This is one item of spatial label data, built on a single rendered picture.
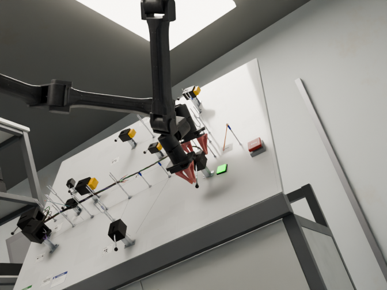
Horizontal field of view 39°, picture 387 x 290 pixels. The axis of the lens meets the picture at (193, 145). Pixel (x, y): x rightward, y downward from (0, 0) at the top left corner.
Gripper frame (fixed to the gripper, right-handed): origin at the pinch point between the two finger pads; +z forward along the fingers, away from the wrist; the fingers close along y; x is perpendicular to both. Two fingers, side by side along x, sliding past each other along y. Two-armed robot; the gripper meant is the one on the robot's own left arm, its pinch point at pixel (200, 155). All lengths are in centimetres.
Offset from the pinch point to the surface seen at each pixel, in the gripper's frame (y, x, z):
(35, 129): 219, -182, -46
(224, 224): -10.7, 26.3, 20.6
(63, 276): 59, 29, 21
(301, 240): -32, 25, 33
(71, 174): 88, -36, -9
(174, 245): 8.3, 29.1, 21.9
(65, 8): 96, -109, -100
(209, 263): -0.7, 28.2, 31.4
